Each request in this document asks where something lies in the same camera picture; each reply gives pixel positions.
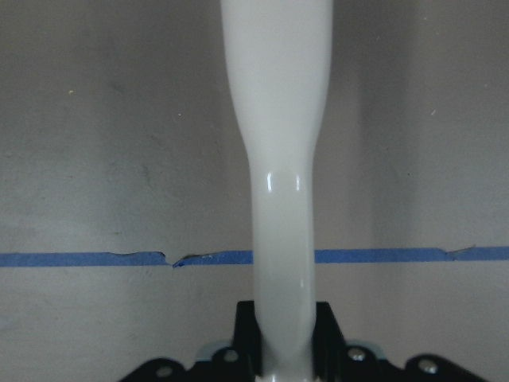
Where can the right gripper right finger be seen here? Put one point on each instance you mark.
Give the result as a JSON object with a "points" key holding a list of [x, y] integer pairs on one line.
{"points": [[335, 360]]}

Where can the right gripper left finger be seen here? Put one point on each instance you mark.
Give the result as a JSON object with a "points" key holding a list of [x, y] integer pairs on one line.
{"points": [[238, 360]]}

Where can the beige hand brush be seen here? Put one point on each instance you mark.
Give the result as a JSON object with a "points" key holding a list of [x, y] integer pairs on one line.
{"points": [[278, 56]]}

